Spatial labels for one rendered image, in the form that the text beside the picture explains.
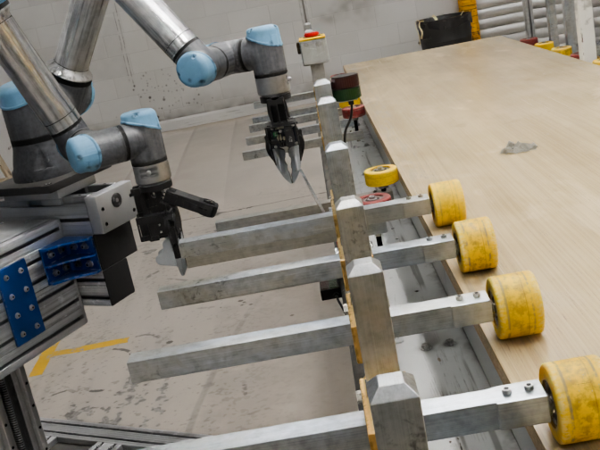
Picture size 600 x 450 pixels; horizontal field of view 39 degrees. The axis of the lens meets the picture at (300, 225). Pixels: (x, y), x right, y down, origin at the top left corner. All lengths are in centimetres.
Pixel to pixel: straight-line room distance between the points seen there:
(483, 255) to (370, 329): 49
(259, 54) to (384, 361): 116
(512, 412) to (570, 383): 6
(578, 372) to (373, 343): 20
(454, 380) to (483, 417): 77
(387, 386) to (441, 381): 104
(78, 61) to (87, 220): 39
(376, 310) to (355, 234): 25
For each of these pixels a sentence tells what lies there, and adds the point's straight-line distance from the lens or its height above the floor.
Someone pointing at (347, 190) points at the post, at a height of 106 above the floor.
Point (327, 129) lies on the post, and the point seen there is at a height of 111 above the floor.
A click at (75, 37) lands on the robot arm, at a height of 134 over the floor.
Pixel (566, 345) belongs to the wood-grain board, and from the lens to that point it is 109.
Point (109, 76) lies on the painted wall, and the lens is 968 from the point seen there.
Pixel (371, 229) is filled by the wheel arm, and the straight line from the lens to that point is 182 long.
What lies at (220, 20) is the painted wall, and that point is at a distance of 952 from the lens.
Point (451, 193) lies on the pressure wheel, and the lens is 155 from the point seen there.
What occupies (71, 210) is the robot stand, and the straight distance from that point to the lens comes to 205.
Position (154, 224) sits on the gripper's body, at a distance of 182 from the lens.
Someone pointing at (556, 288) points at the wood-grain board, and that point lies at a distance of 126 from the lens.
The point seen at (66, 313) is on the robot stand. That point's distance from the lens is 210.
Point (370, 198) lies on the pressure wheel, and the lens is 182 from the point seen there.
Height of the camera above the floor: 139
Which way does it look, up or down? 16 degrees down
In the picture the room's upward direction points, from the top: 11 degrees counter-clockwise
